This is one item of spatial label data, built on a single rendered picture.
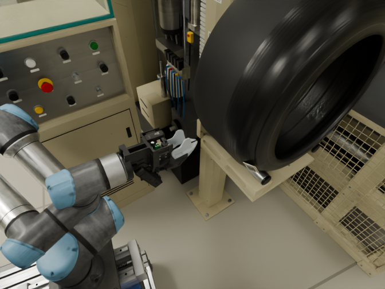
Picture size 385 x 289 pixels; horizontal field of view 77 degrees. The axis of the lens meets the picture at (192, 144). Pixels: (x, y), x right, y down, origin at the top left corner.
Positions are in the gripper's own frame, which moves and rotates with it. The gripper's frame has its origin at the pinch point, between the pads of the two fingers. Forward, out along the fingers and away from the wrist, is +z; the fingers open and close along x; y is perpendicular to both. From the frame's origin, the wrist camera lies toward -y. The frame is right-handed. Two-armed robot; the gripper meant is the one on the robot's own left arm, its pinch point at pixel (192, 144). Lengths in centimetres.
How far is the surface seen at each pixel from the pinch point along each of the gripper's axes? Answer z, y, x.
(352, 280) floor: 90, -104, -62
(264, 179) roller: 26.1, -19.8, -11.2
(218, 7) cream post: 27.7, 23.9, 30.5
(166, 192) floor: 25, -113, 53
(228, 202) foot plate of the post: 59, -107, 21
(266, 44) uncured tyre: 14.0, 27.0, -3.0
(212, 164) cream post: 38, -56, 25
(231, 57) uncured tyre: 10.9, 21.8, 3.2
